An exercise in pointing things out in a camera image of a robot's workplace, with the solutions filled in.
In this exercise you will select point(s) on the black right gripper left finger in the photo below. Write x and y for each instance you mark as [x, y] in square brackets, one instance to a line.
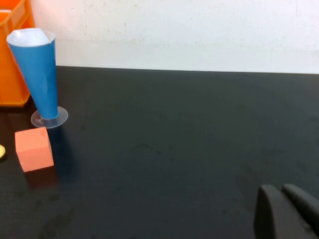
[271, 219]

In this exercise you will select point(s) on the blue paper cone cup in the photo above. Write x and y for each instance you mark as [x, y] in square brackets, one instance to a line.
[62, 117]

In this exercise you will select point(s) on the blue paper cone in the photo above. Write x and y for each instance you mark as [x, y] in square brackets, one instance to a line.
[37, 74]

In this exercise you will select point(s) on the orange plastic cutlery crate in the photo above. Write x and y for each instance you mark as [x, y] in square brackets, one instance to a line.
[10, 82]

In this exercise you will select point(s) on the orange foam cube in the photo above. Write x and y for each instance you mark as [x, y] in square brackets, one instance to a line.
[33, 152]

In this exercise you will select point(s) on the yellow plastic spoon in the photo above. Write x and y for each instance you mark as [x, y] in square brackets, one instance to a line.
[1, 152]

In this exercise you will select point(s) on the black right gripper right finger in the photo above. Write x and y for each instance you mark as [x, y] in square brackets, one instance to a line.
[306, 204]

